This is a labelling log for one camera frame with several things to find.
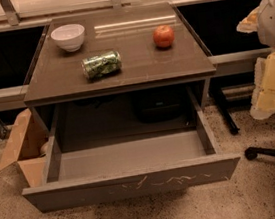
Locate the white ceramic bowl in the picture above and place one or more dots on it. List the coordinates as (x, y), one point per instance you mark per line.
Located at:
(69, 37)

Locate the brown cardboard box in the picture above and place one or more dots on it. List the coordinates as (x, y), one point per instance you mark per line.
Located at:
(26, 148)

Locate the grey drawer cabinet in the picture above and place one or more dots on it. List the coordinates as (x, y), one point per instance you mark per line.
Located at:
(138, 71)

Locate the red apple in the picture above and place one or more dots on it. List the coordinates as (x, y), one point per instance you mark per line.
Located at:
(163, 36)

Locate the green soda can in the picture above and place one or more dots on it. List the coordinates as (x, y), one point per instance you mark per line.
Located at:
(101, 65)

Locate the open grey top drawer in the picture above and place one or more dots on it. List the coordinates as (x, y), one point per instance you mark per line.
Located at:
(102, 153)

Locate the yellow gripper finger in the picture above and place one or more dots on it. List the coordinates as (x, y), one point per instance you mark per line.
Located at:
(263, 98)
(249, 24)

